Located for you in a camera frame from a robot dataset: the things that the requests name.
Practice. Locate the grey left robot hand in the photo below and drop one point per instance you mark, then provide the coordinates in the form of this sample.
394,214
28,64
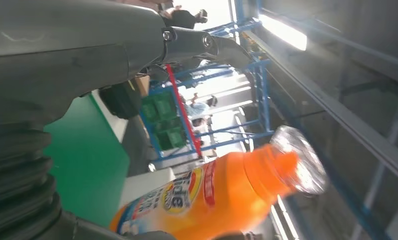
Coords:
69,43

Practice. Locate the black carrying case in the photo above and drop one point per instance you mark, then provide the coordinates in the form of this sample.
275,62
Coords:
119,102

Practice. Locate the cardboard box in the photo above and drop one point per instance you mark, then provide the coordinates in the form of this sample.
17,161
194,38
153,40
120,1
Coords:
142,86

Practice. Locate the white table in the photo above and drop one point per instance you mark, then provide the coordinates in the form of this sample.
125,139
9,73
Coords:
116,127

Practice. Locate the green table mat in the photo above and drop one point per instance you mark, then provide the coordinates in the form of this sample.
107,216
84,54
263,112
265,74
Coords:
86,159

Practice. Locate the red metal bar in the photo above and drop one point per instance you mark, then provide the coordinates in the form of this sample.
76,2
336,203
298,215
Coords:
184,112

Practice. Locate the blue metal rack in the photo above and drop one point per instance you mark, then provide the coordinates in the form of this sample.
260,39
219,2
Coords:
263,99

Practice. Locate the ceiling light tube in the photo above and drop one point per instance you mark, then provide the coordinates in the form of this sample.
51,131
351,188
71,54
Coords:
284,31

